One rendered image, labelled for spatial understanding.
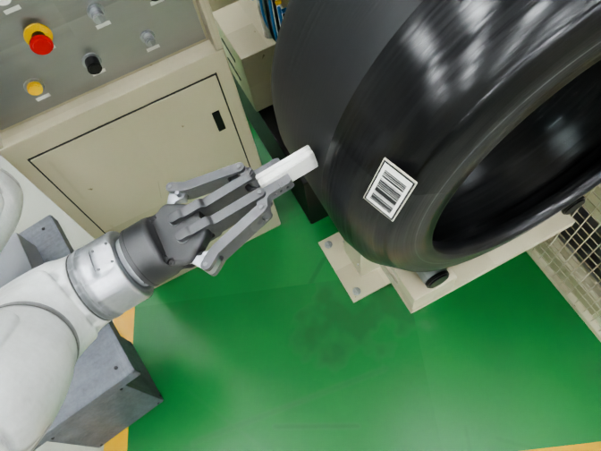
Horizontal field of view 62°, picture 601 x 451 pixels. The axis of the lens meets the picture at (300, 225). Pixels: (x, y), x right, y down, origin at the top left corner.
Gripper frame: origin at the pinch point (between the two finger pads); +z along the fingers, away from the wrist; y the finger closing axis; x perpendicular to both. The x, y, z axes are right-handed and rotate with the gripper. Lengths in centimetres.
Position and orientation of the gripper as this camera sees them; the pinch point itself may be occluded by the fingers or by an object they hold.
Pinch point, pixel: (287, 170)
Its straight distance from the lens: 58.2
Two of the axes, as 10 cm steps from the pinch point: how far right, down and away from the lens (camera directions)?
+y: -4.5, -7.7, 4.5
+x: 2.4, 3.8, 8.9
